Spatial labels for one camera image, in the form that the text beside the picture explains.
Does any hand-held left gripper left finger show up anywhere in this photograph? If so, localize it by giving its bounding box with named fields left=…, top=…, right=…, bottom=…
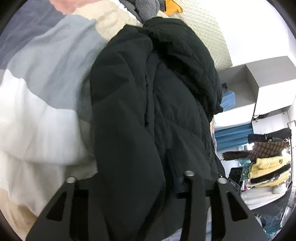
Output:
left=25, top=177, right=111, bottom=241

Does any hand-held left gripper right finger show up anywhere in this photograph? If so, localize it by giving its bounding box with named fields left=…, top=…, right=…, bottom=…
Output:
left=182, top=171, right=269, bottom=241

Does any black puffer jacket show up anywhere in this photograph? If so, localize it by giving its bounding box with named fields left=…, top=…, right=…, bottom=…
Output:
left=89, top=17, right=228, bottom=241

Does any black plastic crate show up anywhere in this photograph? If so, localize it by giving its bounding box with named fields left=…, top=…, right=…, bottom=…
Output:
left=228, top=167, right=244, bottom=187

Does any yellow hanging garment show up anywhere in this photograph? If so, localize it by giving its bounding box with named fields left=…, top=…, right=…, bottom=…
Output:
left=248, top=156, right=292, bottom=187

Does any blue curtain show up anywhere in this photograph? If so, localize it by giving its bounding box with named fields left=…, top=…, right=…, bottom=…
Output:
left=214, top=125, right=253, bottom=151

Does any brown plaid hanging garment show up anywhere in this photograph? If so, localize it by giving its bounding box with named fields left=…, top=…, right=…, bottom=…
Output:
left=250, top=141, right=290, bottom=161

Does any black hanging garment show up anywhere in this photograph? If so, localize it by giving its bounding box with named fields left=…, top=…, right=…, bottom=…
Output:
left=247, top=128, right=292, bottom=143

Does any blue knitted towel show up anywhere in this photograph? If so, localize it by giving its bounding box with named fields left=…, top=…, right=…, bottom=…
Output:
left=220, top=90, right=236, bottom=112

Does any pastel patchwork duvet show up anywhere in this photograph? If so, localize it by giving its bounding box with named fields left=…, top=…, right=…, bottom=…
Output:
left=0, top=0, right=169, bottom=241

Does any white wardrobe cabinet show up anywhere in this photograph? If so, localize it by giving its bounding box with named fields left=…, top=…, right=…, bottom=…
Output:
left=217, top=56, right=296, bottom=135

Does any cream quilted headboard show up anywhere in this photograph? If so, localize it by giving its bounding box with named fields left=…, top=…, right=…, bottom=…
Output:
left=159, top=0, right=233, bottom=70

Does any yellow cushion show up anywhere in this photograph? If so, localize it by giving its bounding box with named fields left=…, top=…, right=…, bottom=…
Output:
left=164, top=0, right=184, bottom=15

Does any grey fleece garment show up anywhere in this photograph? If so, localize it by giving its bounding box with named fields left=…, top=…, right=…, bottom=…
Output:
left=131, top=0, right=163, bottom=22

